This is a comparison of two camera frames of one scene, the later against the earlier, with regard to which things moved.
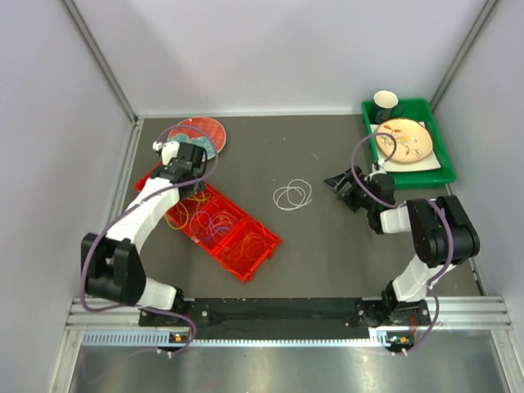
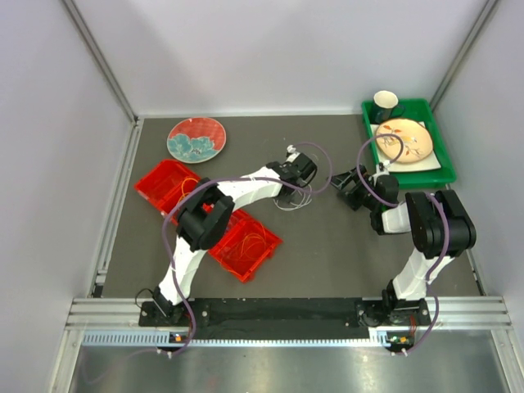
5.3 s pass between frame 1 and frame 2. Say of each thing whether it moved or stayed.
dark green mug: stayed
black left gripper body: moved
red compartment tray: stayed
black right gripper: stayed
